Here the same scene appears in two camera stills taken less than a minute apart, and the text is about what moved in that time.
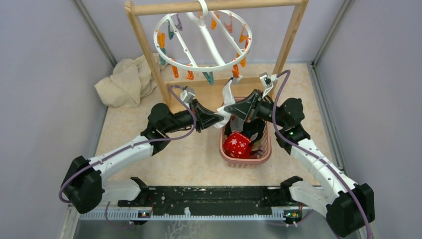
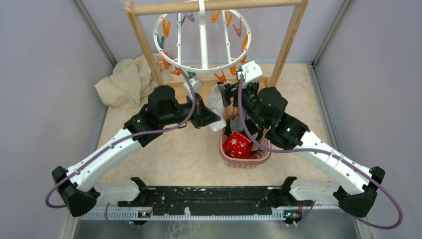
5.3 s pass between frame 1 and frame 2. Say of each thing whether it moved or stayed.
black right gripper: moved
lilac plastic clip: moved
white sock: moved
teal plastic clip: moved
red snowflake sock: stayed
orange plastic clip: moved
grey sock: stayed
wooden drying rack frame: stayed
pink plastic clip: moved
